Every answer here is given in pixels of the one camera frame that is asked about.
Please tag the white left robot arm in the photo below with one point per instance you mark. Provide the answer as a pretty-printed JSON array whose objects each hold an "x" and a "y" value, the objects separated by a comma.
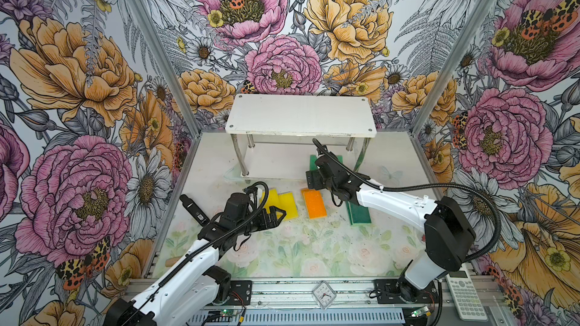
[{"x": 196, "y": 281}]

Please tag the white calculator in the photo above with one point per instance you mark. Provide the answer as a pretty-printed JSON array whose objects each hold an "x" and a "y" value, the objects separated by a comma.
[{"x": 465, "y": 297}]

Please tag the yellow sponge top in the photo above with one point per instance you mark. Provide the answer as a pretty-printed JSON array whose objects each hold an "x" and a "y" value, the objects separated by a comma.
[{"x": 272, "y": 200}]

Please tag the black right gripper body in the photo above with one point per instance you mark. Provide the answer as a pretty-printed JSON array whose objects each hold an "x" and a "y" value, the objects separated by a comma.
[{"x": 316, "y": 178}]

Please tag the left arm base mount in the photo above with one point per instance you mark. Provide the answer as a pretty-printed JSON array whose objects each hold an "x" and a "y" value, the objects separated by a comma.
[{"x": 230, "y": 292}]

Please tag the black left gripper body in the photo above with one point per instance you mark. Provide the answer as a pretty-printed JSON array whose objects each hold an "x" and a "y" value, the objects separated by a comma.
[{"x": 251, "y": 225}]

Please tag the orange sponge front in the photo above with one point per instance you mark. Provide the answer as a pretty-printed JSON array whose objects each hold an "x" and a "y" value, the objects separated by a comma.
[{"x": 314, "y": 203}]

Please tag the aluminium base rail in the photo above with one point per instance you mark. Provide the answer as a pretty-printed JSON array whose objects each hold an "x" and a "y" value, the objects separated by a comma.
[{"x": 287, "y": 301}]

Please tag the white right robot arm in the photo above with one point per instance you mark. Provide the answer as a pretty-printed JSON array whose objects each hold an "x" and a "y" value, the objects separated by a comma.
[{"x": 448, "y": 234}]

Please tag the yellow sponge right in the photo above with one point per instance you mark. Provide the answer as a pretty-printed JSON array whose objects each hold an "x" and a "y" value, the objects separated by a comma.
[{"x": 288, "y": 204}]

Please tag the small white clock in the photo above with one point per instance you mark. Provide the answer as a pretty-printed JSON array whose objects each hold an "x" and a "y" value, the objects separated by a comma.
[{"x": 324, "y": 295}]

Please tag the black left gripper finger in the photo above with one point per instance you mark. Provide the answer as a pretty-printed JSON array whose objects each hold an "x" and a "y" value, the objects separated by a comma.
[
  {"x": 270, "y": 224},
  {"x": 275, "y": 213}
]

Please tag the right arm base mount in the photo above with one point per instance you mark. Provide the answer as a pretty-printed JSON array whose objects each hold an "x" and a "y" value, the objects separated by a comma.
[{"x": 394, "y": 290}]

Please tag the yellow sponge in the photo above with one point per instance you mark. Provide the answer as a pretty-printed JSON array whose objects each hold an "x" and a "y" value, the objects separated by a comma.
[
  {"x": 272, "y": 200},
  {"x": 288, "y": 204}
]

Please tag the dark green scouring sponge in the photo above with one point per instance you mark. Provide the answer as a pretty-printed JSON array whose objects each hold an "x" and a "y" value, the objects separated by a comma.
[{"x": 358, "y": 215}]

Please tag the white two-tier metal shelf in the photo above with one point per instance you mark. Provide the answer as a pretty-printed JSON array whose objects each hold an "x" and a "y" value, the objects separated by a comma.
[{"x": 272, "y": 134}]

